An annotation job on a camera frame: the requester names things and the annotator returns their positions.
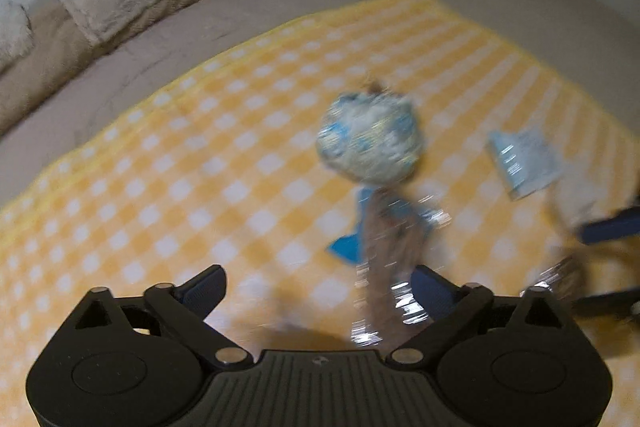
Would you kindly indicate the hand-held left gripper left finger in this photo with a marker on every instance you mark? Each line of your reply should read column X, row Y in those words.
column 207, row 289

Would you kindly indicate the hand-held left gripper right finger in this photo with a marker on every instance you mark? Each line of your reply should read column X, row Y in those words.
column 435, row 294

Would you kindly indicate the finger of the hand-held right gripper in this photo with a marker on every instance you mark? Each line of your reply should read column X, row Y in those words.
column 607, row 302
column 610, row 226

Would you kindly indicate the clear foil wrapper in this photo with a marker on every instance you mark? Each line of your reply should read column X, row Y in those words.
column 562, row 274

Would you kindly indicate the blue brown snack wrapper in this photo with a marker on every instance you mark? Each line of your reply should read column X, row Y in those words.
column 385, row 252

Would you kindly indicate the pale blue printed packet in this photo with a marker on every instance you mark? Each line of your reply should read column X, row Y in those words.
column 522, row 162

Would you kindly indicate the round blue white packet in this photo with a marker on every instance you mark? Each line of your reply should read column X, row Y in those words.
column 370, row 137

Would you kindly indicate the yellow checked blanket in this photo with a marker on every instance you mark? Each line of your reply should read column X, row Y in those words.
column 200, row 157

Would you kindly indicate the beige fluffy blanket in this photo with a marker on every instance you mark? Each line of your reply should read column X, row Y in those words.
column 45, row 57

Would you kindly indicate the white fluffy pillow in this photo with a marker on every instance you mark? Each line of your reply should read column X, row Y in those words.
column 12, row 37

